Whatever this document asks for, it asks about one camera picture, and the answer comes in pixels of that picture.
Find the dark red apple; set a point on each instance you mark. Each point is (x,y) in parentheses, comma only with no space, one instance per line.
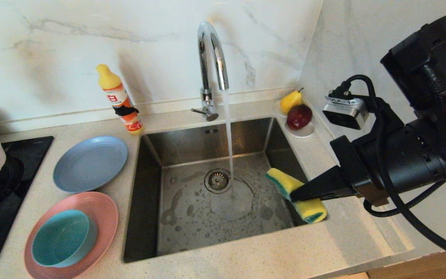
(298,116)

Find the pink plate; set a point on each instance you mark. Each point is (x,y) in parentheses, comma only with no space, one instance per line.
(105,217)

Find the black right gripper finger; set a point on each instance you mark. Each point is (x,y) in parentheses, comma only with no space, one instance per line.
(331,186)

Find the yellow pear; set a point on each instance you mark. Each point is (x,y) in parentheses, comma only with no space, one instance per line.
(289,102)

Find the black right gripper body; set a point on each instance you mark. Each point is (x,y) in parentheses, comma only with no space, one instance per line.
(409,162)

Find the small white dish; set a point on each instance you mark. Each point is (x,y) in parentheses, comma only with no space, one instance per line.
(303,133)

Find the yellow-capped orange dish soap bottle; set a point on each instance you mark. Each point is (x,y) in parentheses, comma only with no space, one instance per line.
(108,79)

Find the teal bowl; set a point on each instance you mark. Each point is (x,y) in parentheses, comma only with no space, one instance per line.
(60,237)

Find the chrome gooseneck faucet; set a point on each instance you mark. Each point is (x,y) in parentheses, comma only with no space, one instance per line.
(206,96)

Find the black induction cooktop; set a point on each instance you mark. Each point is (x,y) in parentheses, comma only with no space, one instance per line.
(10,209)

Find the blue-grey plate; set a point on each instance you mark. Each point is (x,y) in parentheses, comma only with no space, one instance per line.
(91,162)

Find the round metal drain strainer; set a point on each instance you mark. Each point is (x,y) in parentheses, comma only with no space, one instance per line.
(217,181)

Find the yellow fish-shaped sponge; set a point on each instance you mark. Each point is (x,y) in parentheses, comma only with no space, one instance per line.
(281,180)

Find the light wooden cabinet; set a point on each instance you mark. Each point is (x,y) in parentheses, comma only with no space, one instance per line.
(420,269)

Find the stainless steel sink basin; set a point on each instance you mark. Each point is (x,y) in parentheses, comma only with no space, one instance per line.
(192,228)

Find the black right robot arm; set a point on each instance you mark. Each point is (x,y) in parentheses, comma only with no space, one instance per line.
(428,50)

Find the black braided right arm sleeve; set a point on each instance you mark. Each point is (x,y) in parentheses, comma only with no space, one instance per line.
(445,128)

